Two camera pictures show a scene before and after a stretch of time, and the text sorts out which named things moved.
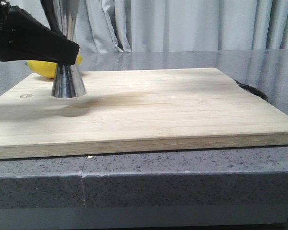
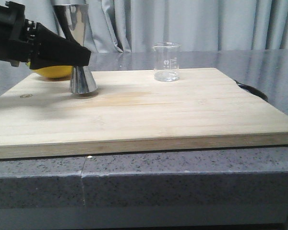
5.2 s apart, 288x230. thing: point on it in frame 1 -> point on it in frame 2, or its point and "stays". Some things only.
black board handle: (253, 90) stays
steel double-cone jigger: (67, 82) -> (73, 19)
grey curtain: (110, 26) stays
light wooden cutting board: (126, 110) stays
